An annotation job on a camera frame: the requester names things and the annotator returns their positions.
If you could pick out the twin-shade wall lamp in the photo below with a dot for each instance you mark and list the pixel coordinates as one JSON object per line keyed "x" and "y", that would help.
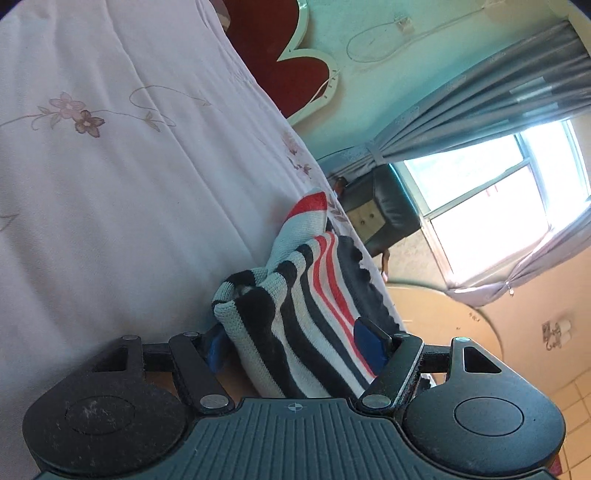
{"x": 561, "y": 333}

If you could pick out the round beige table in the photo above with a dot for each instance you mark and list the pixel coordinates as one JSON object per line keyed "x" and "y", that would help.
{"x": 438, "y": 314}

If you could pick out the short tied grey curtain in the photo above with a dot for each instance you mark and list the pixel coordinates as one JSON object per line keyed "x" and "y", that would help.
{"x": 554, "y": 258}

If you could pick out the black leather armchair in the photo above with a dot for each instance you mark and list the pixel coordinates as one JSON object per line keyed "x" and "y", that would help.
{"x": 397, "y": 203}

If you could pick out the bright sliding window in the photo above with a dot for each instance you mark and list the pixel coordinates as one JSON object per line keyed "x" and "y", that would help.
{"x": 489, "y": 207}

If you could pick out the striped knit sweater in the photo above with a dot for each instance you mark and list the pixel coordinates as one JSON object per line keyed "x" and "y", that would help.
{"x": 295, "y": 323}

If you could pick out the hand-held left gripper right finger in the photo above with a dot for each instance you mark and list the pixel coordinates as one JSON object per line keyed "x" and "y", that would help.
{"x": 371, "y": 345}

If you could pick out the floral bed sheet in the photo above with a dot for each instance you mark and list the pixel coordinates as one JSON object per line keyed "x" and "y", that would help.
{"x": 115, "y": 184}

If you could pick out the red heart-shaped headboard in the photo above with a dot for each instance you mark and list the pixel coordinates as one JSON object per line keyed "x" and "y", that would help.
{"x": 277, "y": 46}

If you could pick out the white wall socket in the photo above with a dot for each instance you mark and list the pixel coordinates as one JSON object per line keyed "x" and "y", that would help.
{"x": 404, "y": 24}

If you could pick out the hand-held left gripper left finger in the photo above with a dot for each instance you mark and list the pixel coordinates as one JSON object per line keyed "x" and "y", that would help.
{"x": 214, "y": 350}

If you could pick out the long grey curtain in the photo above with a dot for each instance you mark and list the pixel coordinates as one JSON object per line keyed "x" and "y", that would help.
{"x": 461, "y": 101}

